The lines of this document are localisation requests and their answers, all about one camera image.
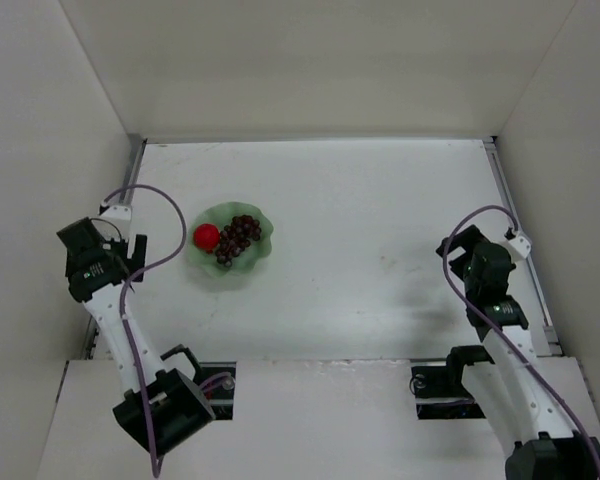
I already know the green wavy fruit bowl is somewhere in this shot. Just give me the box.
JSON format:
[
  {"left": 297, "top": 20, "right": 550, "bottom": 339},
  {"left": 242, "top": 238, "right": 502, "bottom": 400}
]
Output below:
[{"left": 187, "top": 201, "right": 274, "bottom": 278}]

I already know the aluminium table rail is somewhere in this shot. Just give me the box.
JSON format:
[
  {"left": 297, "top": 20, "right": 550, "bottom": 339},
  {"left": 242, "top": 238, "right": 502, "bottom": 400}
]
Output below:
[
  {"left": 482, "top": 137, "right": 564, "bottom": 357},
  {"left": 81, "top": 133, "right": 148, "bottom": 360}
]

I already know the dark red grape bunch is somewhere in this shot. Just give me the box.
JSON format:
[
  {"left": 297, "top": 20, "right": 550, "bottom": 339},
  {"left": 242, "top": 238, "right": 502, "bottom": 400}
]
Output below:
[{"left": 213, "top": 215, "right": 262, "bottom": 268}]

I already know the left aluminium table rail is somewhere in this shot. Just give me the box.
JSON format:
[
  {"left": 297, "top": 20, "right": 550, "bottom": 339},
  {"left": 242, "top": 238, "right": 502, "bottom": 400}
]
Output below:
[{"left": 81, "top": 133, "right": 148, "bottom": 360}]

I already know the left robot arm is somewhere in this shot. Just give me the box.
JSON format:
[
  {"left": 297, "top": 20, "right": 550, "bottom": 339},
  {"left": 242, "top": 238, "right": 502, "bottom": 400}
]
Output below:
[{"left": 57, "top": 217, "right": 215, "bottom": 459}]

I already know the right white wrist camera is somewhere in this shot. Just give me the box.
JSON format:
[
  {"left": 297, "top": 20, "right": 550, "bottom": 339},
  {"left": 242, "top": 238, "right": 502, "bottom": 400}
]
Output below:
[{"left": 501, "top": 228, "right": 532, "bottom": 263}]

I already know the right aluminium table rail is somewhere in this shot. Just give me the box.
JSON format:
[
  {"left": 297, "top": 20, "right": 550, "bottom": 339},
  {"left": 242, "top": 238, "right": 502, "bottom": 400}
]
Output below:
[{"left": 482, "top": 137, "right": 564, "bottom": 357}]

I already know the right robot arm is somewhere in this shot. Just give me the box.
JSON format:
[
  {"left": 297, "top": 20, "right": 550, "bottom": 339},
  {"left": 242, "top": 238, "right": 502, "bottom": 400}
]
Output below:
[{"left": 436, "top": 225, "right": 600, "bottom": 479}]

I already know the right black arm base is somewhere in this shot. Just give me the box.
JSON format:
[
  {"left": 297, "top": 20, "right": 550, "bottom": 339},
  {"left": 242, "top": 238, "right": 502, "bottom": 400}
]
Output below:
[{"left": 409, "top": 364, "right": 485, "bottom": 420}]

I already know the red fake apple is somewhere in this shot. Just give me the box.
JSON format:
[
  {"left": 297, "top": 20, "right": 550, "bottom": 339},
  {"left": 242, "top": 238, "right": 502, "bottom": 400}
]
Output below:
[{"left": 192, "top": 223, "right": 220, "bottom": 251}]

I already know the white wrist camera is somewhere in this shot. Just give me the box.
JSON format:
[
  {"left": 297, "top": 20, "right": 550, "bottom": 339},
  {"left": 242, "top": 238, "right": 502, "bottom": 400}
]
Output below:
[
  {"left": 98, "top": 201, "right": 132, "bottom": 223},
  {"left": 501, "top": 228, "right": 532, "bottom": 263}
]

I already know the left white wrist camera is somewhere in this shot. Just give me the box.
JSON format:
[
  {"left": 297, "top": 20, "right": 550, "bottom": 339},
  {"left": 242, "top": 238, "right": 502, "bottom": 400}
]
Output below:
[{"left": 98, "top": 201, "right": 132, "bottom": 223}]

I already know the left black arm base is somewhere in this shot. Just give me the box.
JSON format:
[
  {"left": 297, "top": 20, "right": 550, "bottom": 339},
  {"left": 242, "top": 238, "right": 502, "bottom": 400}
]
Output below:
[{"left": 194, "top": 362, "right": 237, "bottom": 421}]

